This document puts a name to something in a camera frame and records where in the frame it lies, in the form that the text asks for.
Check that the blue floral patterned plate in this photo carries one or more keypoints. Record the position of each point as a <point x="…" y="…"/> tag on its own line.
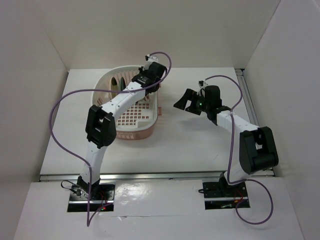
<point x="122" y="84"/>

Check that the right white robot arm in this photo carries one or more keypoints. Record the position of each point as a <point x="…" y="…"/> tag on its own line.
<point x="253" y="147"/>

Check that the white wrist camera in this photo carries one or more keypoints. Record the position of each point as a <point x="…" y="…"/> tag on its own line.
<point x="202" y="85"/>
<point x="149" y="60"/>

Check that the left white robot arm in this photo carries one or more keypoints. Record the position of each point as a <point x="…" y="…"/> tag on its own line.
<point x="101" y="122"/>

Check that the front aluminium rail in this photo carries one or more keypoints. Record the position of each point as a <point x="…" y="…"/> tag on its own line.
<point x="138" y="176"/>

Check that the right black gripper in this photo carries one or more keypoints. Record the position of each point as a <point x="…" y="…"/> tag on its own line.
<point x="189" y="95"/>

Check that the white plastic dish rack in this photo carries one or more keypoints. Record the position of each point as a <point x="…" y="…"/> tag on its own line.
<point x="139" y="120"/>

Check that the right side aluminium rail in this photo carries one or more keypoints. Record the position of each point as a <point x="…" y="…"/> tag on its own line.
<point x="247" y="97"/>

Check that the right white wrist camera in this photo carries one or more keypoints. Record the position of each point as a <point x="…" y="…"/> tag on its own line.
<point x="202" y="85"/>

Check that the cream plate with black patch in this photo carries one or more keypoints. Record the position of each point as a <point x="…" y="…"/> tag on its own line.
<point x="114" y="84"/>

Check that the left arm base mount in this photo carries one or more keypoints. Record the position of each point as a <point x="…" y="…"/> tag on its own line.
<point x="102" y="198"/>

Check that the aluminium rail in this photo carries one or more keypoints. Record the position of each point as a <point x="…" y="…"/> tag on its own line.
<point x="247" y="97"/>
<point x="138" y="176"/>

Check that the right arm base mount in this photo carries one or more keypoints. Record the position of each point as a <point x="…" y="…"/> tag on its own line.
<point x="219" y="195"/>

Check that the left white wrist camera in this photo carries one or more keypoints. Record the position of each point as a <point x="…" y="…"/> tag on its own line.
<point x="149" y="60"/>

